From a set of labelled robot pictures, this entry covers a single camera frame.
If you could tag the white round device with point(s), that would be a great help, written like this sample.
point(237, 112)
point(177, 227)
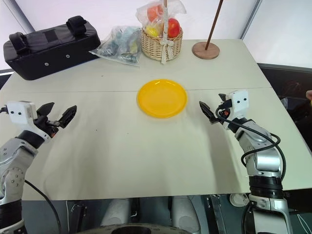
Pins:
point(239, 200)

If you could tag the yellow lemon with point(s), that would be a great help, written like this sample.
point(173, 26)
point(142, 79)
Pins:
point(152, 31)

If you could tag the grey robot leg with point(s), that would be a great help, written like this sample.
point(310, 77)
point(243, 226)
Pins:
point(114, 212)
point(185, 212)

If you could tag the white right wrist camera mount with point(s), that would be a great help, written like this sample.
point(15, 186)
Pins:
point(239, 101)

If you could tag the clear plastic bag with items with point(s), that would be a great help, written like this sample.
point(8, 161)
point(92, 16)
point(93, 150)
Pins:
point(119, 46)

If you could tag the dark rounded robot torso rim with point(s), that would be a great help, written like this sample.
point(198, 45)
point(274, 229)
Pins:
point(136, 229)

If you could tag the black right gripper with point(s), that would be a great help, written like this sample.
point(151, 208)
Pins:
point(223, 111)

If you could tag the black padded case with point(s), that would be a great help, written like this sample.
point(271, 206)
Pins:
point(48, 52)

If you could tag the yellow plastic plate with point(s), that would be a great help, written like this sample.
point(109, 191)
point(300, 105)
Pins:
point(162, 98)

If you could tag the woven wicker basket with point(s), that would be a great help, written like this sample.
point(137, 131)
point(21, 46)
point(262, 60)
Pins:
point(156, 47)

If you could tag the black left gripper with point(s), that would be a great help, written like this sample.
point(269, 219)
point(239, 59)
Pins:
point(45, 123)

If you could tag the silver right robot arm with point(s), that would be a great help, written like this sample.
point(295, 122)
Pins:
point(264, 161)

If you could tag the grey metal frame pole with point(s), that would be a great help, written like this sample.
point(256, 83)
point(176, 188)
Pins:
point(20, 15)
point(251, 18)

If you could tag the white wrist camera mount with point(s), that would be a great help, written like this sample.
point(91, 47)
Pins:
point(20, 112)
point(239, 101)

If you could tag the metal table leg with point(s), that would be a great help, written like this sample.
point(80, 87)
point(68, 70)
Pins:
point(217, 214)

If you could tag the orange fruit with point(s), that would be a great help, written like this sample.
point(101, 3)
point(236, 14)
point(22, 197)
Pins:
point(154, 13)

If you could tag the wooden stand with pole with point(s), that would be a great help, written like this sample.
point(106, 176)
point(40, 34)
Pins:
point(206, 50)

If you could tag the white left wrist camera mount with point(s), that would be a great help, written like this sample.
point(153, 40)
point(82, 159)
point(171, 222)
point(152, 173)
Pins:
point(20, 112)

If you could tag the red apple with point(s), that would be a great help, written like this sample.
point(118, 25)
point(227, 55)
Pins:
point(173, 27)

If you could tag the bystander bare hand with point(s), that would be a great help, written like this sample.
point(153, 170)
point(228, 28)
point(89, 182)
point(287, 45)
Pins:
point(309, 95)

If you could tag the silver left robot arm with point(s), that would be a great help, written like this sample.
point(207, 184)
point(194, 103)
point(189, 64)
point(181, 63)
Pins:
point(14, 158)

